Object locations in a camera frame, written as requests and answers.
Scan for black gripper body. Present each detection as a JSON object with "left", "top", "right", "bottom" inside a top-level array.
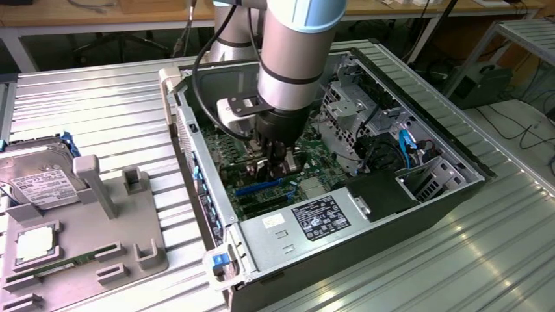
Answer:
[{"left": 253, "top": 109, "right": 310, "bottom": 149}]

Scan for blue expansion slot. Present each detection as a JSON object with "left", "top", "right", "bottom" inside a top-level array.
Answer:
[{"left": 234, "top": 179, "right": 285, "bottom": 198}]

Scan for black expansion slot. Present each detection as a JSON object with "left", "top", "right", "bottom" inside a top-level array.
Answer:
[
  {"left": 238, "top": 194, "right": 292, "bottom": 211},
  {"left": 241, "top": 201, "right": 296, "bottom": 219}
]

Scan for green motherboard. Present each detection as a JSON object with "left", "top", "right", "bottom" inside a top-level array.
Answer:
[{"left": 201, "top": 125, "right": 350, "bottom": 222}]

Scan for silver chipset heatsink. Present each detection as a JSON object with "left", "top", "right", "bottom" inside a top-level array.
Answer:
[{"left": 297, "top": 179, "right": 333, "bottom": 200}]

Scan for silver disk bay cage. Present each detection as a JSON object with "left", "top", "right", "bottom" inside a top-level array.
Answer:
[{"left": 320, "top": 79, "right": 417, "bottom": 157}]

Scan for silver power supply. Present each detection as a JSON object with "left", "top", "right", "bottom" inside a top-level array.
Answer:
[{"left": 237, "top": 190, "right": 373, "bottom": 272}]

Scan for black fan shroud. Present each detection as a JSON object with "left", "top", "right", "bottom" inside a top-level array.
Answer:
[{"left": 344, "top": 170, "right": 421, "bottom": 224}]

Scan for blue case latch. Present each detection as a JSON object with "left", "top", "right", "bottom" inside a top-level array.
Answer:
[{"left": 209, "top": 252, "right": 229, "bottom": 270}]

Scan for perforated silver disk bay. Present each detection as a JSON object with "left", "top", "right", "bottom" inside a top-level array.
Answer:
[{"left": 396, "top": 155, "right": 472, "bottom": 204}]

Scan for open black PC case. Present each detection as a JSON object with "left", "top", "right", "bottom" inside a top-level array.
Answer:
[{"left": 166, "top": 47, "right": 497, "bottom": 312}]

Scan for wooden desk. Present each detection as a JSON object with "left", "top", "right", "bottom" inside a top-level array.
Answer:
[{"left": 0, "top": 0, "right": 542, "bottom": 36}]

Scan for black chair base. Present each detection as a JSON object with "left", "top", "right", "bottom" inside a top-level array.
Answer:
[{"left": 67, "top": 29, "right": 170, "bottom": 63}]

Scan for black box on floor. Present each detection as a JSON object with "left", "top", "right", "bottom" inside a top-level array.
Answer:
[{"left": 449, "top": 64, "right": 513, "bottom": 110}]

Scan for grey parts rack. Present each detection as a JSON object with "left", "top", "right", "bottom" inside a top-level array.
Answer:
[{"left": 0, "top": 155, "right": 169, "bottom": 312}]

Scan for hard disk with blue caddy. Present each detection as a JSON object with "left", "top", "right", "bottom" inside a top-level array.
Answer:
[{"left": 0, "top": 131, "right": 82, "bottom": 209}]

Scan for green RAM stick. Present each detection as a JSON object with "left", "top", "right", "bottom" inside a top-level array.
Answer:
[{"left": 6, "top": 250, "right": 111, "bottom": 281}]

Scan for silver CPU chip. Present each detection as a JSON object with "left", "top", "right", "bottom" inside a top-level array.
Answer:
[{"left": 15, "top": 229, "right": 57, "bottom": 260}]

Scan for metal slat side table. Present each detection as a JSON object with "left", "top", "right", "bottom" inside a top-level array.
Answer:
[{"left": 469, "top": 18, "right": 555, "bottom": 98}]

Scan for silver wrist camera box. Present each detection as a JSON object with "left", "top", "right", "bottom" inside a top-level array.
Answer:
[{"left": 214, "top": 96, "right": 269, "bottom": 140}]

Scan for black wire bundle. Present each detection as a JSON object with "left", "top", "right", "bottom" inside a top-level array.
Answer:
[{"left": 353, "top": 135, "right": 410, "bottom": 175}]

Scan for black camera cable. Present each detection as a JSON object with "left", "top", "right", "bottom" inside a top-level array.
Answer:
[{"left": 191, "top": 0, "right": 261, "bottom": 141}]

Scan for blue wire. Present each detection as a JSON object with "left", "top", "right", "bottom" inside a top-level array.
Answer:
[{"left": 396, "top": 129, "right": 413, "bottom": 170}]

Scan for grey hanging cable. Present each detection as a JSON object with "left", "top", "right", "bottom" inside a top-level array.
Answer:
[{"left": 171, "top": 0, "right": 197, "bottom": 60}]

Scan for red and black wires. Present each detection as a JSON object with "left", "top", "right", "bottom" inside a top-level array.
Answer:
[{"left": 413, "top": 138, "right": 441, "bottom": 160}]

